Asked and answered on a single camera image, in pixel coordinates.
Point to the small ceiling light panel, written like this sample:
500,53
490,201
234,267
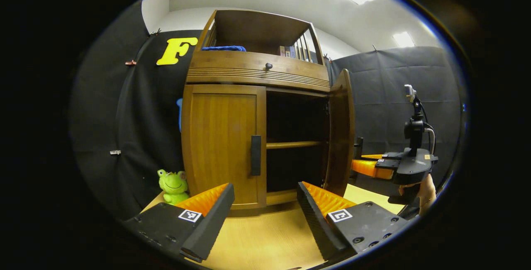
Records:
403,40

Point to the wooden cabinet door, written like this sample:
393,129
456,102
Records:
220,145
342,137

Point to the green frog plush toy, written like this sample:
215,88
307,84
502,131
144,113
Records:
174,185

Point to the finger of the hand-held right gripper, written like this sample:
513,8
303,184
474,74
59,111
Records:
369,168
373,156

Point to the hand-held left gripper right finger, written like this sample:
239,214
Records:
317,224

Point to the blue towel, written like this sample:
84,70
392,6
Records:
224,48

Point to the wooden drawer with black knob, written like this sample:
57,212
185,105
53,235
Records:
232,64

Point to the black backdrop cloth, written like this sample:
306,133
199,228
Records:
124,116

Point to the grey book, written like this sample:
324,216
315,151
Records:
293,52

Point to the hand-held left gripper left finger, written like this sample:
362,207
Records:
211,224

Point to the dark grey backdrop cloth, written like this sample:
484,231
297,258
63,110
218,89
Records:
386,96

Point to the wooden double-door shoe cabinet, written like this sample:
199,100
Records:
257,29

